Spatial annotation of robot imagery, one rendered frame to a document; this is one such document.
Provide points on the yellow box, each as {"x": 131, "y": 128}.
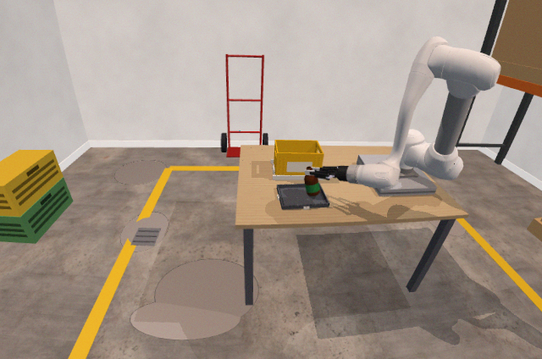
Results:
{"x": 292, "y": 157}

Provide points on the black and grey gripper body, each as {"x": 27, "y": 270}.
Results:
{"x": 340, "y": 173}

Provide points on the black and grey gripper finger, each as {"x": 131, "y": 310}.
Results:
{"x": 320, "y": 174}
{"x": 325, "y": 168}

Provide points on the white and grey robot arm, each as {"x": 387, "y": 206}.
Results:
{"x": 466, "y": 72}

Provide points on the brown bottle with green label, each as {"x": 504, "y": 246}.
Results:
{"x": 311, "y": 183}

